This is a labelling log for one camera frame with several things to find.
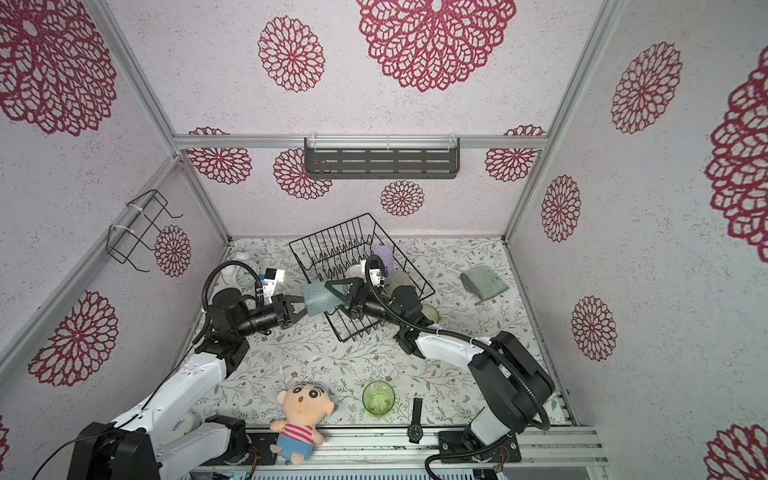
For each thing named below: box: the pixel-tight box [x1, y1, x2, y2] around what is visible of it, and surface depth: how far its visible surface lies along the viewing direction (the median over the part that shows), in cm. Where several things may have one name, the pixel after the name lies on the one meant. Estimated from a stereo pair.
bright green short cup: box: [362, 380, 396, 415], surface depth 83 cm
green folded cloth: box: [460, 265, 509, 306], surface depth 108 cm
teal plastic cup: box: [301, 282, 350, 317], surface depth 68 cm
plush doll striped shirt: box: [270, 382, 334, 465], surface depth 74 cm
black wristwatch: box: [407, 397, 424, 444], surface depth 79 cm
